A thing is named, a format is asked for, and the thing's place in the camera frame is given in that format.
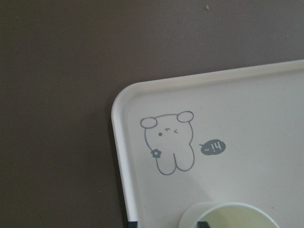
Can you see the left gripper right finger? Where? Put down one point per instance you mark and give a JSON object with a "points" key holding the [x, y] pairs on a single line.
{"points": [[202, 224]]}

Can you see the white tray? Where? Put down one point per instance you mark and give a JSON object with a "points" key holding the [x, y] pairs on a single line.
{"points": [[228, 136]]}

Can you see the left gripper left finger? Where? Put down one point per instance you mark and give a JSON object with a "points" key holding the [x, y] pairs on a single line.
{"points": [[132, 224]]}

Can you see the cream white cup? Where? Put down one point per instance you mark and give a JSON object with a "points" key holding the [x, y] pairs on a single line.
{"points": [[226, 215]]}

